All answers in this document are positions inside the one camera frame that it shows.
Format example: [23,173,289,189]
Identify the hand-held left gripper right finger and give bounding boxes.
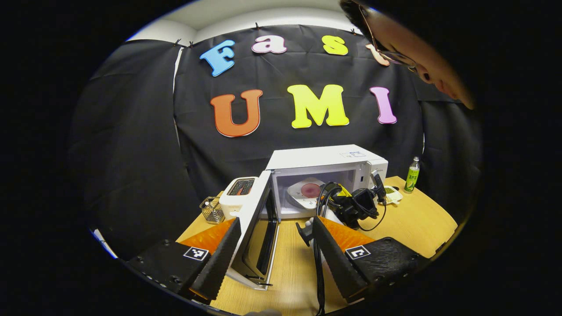
[312,215,433,304]

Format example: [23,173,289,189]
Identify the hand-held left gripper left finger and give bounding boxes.
[127,217,242,303]

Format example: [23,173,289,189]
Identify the white microwave oven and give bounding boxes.
[226,144,389,291]

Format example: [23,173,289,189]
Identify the white square plate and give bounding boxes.
[287,177,328,210]

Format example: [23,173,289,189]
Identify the white divided dish with grains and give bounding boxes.
[381,185,403,205]

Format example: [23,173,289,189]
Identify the green drink bottle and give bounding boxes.
[404,156,421,194]

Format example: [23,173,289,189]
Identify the white toaster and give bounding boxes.
[219,176,259,220]

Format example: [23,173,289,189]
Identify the person's glasses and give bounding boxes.
[358,4,418,73]

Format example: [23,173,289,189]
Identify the person's head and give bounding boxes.
[339,0,477,110]

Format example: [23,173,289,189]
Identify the black cable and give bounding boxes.
[351,193,388,232]
[313,181,344,316]

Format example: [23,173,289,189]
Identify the metal wire basket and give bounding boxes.
[199,196,225,225]

